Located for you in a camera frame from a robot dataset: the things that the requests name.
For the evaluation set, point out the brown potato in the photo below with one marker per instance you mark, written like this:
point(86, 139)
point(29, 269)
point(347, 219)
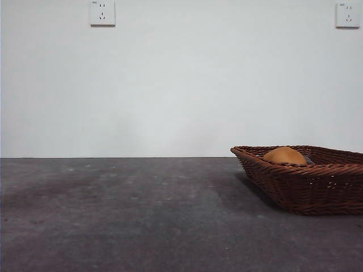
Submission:
point(285, 156)

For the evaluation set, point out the purple eggplant with green stem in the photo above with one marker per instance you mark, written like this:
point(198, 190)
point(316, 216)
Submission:
point(309, 161)

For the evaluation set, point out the brown wicker basket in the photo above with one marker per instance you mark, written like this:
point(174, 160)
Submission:
point(312, 190)

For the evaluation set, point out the white wall socket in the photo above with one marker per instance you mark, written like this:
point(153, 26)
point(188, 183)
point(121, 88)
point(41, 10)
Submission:
point(103, 14)
point(348, 15)

